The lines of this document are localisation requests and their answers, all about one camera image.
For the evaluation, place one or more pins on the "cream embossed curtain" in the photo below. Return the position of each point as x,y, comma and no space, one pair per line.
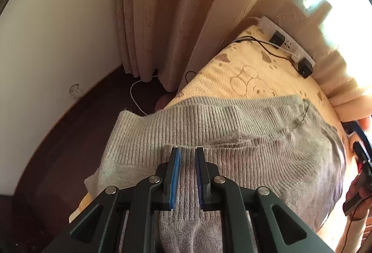
174,8

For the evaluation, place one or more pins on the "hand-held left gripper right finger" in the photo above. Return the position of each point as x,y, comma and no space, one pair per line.
200,180

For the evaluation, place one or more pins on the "person's right forearm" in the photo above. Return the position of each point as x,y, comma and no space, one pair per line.
360,237

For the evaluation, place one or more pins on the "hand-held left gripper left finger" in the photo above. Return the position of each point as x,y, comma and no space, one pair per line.
173,180

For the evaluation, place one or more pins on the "small black plug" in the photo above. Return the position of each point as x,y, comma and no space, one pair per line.
278,38

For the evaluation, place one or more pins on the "taupe knit sweater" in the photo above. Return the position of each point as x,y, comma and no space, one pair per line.
261,160

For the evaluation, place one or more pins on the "white power strip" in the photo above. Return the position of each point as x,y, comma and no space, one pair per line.
268,26

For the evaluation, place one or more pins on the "black power adapter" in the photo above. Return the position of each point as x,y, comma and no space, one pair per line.
305,67

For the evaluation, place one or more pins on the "person's right hand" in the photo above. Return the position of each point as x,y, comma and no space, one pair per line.
367,200

